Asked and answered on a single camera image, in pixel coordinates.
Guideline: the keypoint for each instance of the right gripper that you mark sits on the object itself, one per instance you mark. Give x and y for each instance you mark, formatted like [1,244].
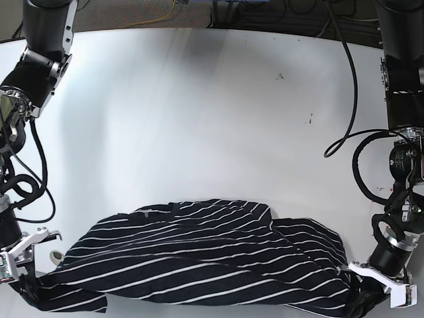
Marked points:
[23,254]

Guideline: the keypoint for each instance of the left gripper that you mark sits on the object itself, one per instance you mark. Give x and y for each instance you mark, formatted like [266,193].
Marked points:
[366,294]

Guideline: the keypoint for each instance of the black white striped t-shirt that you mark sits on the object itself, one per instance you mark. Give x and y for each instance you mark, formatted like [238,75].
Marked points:
[214,253]

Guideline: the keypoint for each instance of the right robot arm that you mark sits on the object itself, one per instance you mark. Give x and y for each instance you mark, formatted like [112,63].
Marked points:
[48,28]

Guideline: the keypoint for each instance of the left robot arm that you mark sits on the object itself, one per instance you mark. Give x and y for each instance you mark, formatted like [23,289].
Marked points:
[397,230]

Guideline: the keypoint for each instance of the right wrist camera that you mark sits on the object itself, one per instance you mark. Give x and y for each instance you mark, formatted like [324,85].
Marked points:
[8,269]

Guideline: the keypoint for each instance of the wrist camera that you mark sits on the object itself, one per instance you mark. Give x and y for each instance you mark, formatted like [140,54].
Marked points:
[403,296]
[8,269]

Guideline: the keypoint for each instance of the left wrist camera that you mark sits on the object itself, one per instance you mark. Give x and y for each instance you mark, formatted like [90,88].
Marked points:
[403,296]

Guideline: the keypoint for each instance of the left table cable grommet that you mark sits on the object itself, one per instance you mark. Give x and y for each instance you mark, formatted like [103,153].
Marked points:
[56,257]

